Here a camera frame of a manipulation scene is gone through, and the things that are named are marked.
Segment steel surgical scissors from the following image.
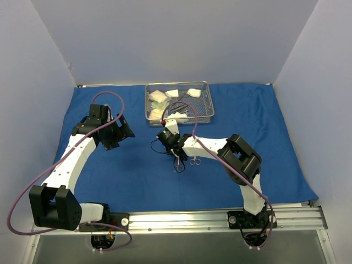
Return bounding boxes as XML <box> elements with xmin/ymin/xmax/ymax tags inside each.
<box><xmin>189</xmin><ymin>156</ymin><xmax>201</xmax><ymax>166</ymax></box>

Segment straight steel scissors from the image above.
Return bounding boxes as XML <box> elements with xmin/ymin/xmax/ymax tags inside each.
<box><xmin>172</xmin><ymin>157</ymin><xmax>185</xmax><ymax>173</ymax></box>

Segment steel mesh instrument tray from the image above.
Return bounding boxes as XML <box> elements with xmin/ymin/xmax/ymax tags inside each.
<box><xmin>145</xmin><ymin>81</ymin><xmax>215</xmax><ymax>126</ymax></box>

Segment blue surgical drape cloth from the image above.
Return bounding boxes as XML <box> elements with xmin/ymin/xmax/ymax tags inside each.
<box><xmin>57</xmin><ymin>83</ymin><xmax>317</xmax><ymax>212</ymax></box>

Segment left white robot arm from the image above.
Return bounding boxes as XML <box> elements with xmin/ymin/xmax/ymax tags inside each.
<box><xmin>29</xmin><ymin>104</ymin><xmax>135</xmax><ymax>230</ymax></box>

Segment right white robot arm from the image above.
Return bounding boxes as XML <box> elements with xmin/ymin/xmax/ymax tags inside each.
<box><xmin>156</xmin><ymin>128</ymin><xmax>266</xmax><ymax>227</ymax></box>

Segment white gauze pad front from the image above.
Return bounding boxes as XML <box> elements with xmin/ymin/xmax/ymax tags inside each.
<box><xmin>167</xmin><ymin>112</ymin><xmax>188</xmax><ymax>119</ymax></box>

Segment steel tweezers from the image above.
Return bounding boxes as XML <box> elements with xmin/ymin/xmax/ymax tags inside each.
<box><xmin>170</xmin><ymin>106</ymin><xmax>187</xmax><ymax>112</ymax></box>

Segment peach gauze pack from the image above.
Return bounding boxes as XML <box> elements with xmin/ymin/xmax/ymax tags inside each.
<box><xmin>148</xmin><ymin>108</ymin><xmax>164</xmax><ymax>120</ymax></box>

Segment green paper packet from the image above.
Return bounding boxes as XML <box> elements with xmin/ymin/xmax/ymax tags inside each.
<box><xmin>151</xmin><ymin>102</ymin><xmax>169</xmax><ymax>111</ymax></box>

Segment white gauze roll middle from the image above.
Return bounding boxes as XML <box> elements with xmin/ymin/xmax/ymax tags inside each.
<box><xmin>165</xmin><ymin>89</ymin><xmax>179</xmax><ymax>98</ymax></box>

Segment white gauze roll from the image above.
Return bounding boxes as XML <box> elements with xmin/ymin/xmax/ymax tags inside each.
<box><xmin>165</xmin><ymin>89</ymin><xmax>179</xmax><ymax>98</ymax></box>
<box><xmin>187</xmin><ymin>88</ymin><xmax>202</xmax><ymax>98</ymax></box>

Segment cream gauze pack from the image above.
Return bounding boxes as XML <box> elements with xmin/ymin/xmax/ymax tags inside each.
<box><xmin>149</xmin><ymin>90</ymin><xmax>169</xmax><ymax>103</ymax></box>

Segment white gauze roll right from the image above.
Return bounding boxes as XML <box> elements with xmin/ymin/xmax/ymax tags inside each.
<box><xmin>187</xmin><ymin>88</ymin><xmax>202</xmax><ymax>98</ymax></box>

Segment black wrist loop cable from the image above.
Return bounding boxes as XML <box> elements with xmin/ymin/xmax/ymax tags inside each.
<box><xmin>150</xmin><ymin>139</ymin><xmax>173</xmax><ymax>155</ymax></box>

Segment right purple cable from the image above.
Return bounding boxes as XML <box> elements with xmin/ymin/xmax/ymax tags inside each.
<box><xmin>161</xmin><ymin>102</ymin><xmax>275</xmax><ymax>250</ymax></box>

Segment purple cable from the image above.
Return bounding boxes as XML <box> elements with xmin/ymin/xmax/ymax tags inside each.
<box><xmin>161</xmin><ymin>102</ymin><xmax>275</xmax><ymax>250</ymax></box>
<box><xmin>7</xmin><ymin>92</ymin><xmax>133</xmax><ymax>251</ymax></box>

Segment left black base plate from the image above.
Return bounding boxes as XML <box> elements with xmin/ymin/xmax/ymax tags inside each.
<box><xmin>78</xmin><ymin>213</ymin><xmax>130</xmax><ymax>232</ymax></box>

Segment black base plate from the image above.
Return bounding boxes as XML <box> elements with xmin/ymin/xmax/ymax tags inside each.
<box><xmin>227</xmin><ymin>210</ymin><xmax>271</xmax><ymax>229</ymax></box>
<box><xmin>78</xmin><ymin>213</ymin><xmax>130</xmax><ymax>232</ymax></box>

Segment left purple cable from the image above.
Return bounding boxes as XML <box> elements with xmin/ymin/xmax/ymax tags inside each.
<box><xmin>7</xmin><ymin>92</ymin><xmax>133</xmax><ymax>251</ymax></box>

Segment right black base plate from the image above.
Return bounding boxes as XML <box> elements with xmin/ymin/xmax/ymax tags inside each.
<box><xmin>227</xmin><ymin>210</ymin><xmax>271</xmax><ymax>229</ymax></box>

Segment aluminium front rail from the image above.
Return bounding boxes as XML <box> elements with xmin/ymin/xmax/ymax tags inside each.
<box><xmin>29</xmin><ymin>207</ymin><xmax>328</xmax><ymax>237</ymax></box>

